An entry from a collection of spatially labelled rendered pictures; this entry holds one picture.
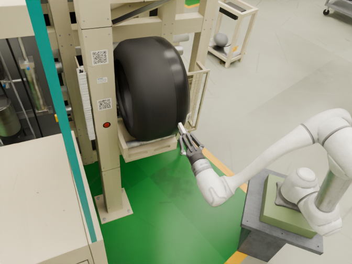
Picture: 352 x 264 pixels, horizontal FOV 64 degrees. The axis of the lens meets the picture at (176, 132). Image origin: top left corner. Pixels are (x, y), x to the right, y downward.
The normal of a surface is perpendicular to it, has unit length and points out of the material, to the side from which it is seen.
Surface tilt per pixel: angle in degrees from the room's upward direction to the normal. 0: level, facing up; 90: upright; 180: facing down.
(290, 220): 2
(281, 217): 2
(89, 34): 90
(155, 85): 46
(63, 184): 0
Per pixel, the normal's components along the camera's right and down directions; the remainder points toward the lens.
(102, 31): 0.40, 0.70
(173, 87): 0.38, 0.11
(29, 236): 0.11, -0.68
